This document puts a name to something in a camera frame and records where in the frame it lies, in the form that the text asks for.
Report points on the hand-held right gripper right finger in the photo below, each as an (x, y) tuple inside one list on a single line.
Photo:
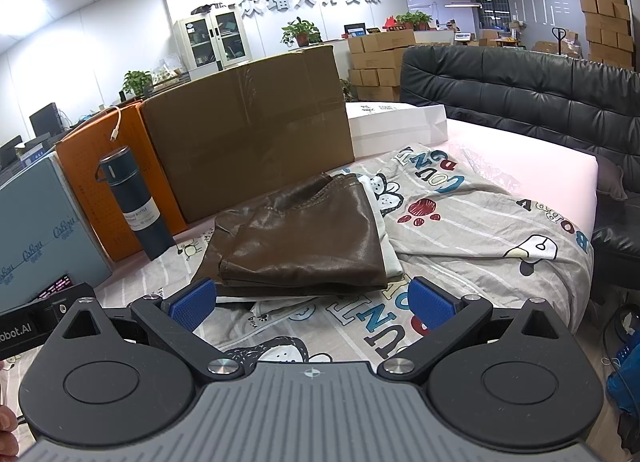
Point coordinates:
[(431, 304)]

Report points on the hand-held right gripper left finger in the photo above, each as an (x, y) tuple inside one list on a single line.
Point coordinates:
[(192, 301)]

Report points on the brown leather pants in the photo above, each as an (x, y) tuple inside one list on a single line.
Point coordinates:
[(300, 237)]

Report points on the black smartphone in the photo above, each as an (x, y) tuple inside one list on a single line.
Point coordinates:
[(55, 287)]

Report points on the grey striped printed duvet cover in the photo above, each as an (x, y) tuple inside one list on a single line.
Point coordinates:
[(475, 237)]

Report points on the dark blue thermos bottle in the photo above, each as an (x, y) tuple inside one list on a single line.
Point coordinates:
[(137, 207)]

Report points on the large blue-grey flat box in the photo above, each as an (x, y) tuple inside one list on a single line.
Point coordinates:
[(45, 222)]

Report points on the clear plastic bag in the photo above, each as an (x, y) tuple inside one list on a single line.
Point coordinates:
[(487, 166)]

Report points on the orange cardboard box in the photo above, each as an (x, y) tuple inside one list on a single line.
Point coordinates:
[(87, 176)]

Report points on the large brown cardboard box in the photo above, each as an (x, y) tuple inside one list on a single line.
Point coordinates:
[(250, 131)]

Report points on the white flat box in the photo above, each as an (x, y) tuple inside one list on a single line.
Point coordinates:
[(395, 129)]

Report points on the black computer monitor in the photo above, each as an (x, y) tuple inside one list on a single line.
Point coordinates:
[(44, 119), (10, 151)]

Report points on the blue cloth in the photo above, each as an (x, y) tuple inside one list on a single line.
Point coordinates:
[(625, 377)]

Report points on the grey pillow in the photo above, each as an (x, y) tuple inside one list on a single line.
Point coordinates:
[(610, 179)]

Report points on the potted green plant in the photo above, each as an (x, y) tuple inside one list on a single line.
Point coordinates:
[(414, 20), (137, 82), (300, 31)]

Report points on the white glass-door cabinet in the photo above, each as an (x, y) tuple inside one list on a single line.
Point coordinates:
[(210, 39)]

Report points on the pallet jack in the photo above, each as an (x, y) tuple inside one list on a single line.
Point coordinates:
[(562, 39)]

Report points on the tall stack of cardboard boxes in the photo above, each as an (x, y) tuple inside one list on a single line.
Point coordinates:
[(607, 26)]

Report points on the wall lettering sign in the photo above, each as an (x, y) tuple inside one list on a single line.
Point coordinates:
[(300, 0)]

